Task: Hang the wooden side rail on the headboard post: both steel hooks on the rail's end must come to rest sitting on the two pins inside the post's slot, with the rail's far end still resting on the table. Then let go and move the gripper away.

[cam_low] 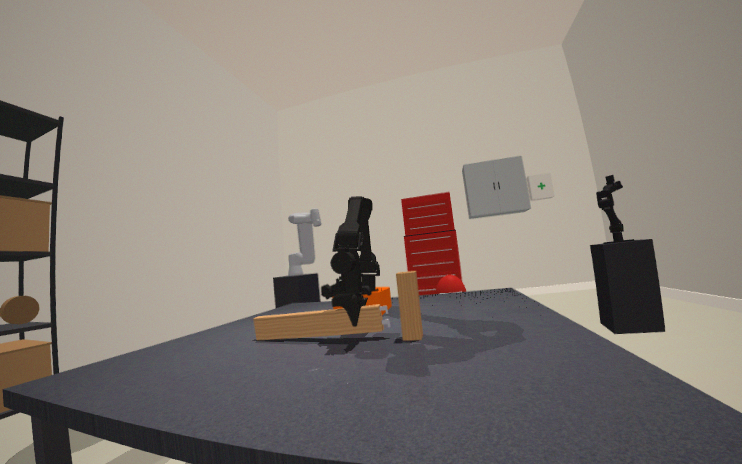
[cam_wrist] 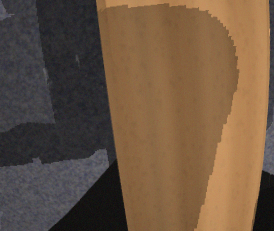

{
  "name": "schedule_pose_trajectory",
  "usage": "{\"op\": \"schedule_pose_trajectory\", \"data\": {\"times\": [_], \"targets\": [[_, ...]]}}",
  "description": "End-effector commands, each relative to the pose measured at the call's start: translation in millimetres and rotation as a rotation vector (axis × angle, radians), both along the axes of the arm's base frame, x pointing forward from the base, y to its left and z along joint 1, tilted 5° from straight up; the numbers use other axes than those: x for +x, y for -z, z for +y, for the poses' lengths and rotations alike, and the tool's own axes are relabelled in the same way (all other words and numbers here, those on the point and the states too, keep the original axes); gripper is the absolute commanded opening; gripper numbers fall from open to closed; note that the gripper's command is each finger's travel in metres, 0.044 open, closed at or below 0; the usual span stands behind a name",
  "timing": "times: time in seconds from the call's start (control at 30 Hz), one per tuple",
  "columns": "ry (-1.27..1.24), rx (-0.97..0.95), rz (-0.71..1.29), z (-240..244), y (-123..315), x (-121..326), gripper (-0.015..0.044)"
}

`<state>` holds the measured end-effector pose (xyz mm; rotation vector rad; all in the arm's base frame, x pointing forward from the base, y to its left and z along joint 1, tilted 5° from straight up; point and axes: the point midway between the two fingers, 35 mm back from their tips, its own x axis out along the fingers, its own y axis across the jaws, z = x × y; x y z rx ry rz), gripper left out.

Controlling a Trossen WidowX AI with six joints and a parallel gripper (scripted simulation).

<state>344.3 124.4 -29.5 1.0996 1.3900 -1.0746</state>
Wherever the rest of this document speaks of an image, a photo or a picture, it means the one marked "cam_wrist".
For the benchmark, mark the light brown wooden board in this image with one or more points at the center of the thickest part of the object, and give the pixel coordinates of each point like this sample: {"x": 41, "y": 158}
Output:
{"x": 187, "y": 85}

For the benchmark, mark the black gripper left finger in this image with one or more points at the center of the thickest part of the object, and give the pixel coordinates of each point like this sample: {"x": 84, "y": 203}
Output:
{"x": 101, "y": 209}

